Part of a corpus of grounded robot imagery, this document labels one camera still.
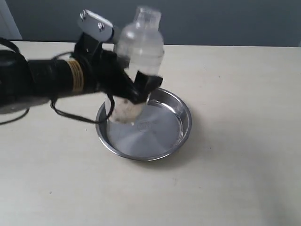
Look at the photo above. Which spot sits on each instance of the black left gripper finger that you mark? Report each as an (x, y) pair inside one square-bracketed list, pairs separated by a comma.
[(116, 82)]

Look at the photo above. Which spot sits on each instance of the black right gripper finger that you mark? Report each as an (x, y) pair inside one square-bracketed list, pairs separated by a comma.
[(145, 83)]

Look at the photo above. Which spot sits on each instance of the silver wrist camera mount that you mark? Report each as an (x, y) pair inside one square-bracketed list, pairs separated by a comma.
[(98, 27)]

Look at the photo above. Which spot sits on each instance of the clear plastic shaker bottle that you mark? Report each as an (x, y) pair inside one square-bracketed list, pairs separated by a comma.
[(142, 46)]

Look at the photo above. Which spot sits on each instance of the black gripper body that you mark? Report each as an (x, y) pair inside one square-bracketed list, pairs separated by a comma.
[(91, 56)]

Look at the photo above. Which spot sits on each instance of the round stainless steel pan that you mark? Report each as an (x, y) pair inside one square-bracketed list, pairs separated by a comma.
[(162, 128)]

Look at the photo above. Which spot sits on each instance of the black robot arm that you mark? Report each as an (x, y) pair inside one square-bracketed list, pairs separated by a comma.
[(29, 82)]

